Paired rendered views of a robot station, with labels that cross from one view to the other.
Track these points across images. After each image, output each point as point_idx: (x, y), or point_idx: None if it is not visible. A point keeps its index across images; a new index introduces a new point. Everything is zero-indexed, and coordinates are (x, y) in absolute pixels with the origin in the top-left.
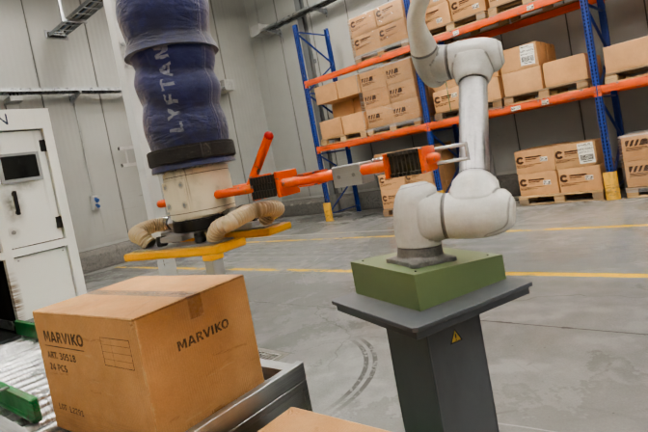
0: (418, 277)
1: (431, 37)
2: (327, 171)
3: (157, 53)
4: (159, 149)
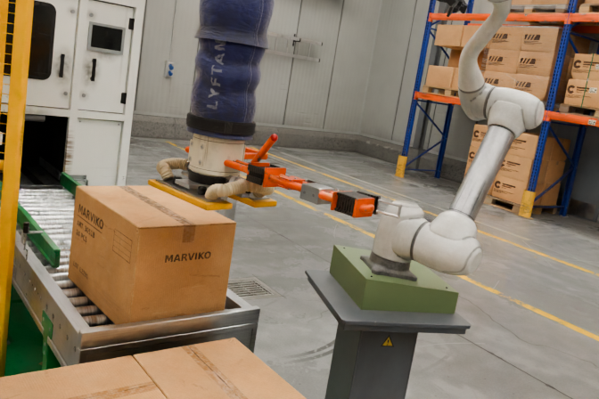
0: (370, 282)
1: (479, 77)
2: (299, 183)
3: (217, 44)
4: (195, 116)
